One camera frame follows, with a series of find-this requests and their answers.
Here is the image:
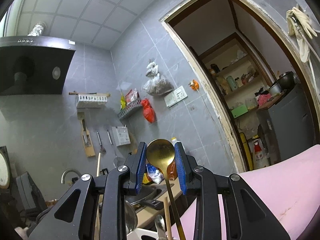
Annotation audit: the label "black wok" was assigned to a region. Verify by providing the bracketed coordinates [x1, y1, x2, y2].
[125, 185, 164, 211]

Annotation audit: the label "orange wall hook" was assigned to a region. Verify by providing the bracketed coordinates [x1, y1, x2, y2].
[189, 80, 200, 91]

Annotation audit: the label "steel faucet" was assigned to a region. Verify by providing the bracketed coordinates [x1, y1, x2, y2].
[60, 168, 81, 185]

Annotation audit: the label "white wall switch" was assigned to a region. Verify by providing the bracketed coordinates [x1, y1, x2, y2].
[164, 86, 188, 108]

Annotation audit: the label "pink floral tablecloth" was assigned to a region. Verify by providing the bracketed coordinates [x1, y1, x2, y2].
[182, 145, 319, 239]

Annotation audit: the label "gold spoon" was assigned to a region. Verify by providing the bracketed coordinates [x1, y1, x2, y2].
[146, 139, 186, 240]

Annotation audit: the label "red plastic bag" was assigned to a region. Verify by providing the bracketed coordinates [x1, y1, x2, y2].
[141, 99, 156, 123]

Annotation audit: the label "black range hood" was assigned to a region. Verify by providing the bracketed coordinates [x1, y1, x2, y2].
[1, 36, 76, 96]

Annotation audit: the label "small steel spoon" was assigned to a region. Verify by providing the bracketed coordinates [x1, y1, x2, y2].
[155, 215, 167, 240]

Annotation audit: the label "oil jug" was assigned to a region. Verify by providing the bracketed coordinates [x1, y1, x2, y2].
[166, 136, 179, 181]

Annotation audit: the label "rubber gloves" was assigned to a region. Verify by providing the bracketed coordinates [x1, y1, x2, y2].
[286, 7, 319, 63]

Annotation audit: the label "green box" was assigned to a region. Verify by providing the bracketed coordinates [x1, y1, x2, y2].
[231, 104, 248, 119]

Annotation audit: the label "white wall basket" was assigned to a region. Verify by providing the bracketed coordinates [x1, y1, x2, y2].
[68, 92, 111, 109]

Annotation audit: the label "grey cabinet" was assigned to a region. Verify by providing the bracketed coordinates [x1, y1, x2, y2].
[257, 85, 315, 165]

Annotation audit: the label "white wall box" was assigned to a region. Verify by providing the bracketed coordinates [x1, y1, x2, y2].
[112, 126, 131, 147]

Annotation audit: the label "wooden knife holder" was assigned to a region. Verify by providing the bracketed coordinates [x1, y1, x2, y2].
[77, 112, 95, 158]

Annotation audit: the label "bag of dried goods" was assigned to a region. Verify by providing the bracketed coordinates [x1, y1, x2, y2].
[142, 62, 174, 96]

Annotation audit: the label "large steel spoon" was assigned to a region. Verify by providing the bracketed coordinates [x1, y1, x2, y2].
[125, 200, 138, 234]

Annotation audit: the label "grey wall shelf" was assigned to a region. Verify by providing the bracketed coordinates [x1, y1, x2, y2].
[117, 98, 142, 120]

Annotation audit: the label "white plastic utensil holder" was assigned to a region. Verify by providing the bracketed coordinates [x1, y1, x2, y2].
[127, 228, 158, 240]

